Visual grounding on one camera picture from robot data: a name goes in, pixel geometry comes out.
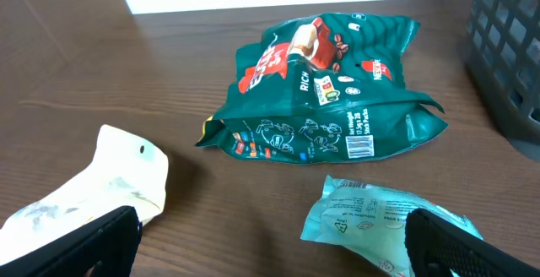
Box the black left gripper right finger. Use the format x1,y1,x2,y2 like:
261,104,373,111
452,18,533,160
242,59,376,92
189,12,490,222
405,209,539,277

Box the grey plastic basket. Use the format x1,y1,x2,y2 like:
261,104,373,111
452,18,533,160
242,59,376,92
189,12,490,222
464,0,539,161

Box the light teal snack packet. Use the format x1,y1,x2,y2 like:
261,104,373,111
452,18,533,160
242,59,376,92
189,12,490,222
300,176,482,277

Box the cream paper pouch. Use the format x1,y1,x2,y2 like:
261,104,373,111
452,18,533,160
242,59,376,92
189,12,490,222
1,124,169,265

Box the green Nescafe coffee bag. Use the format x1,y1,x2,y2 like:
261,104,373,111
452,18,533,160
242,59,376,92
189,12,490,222
198,13,446,164

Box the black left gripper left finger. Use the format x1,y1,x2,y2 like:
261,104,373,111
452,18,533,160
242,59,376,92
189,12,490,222
1,206,143,277

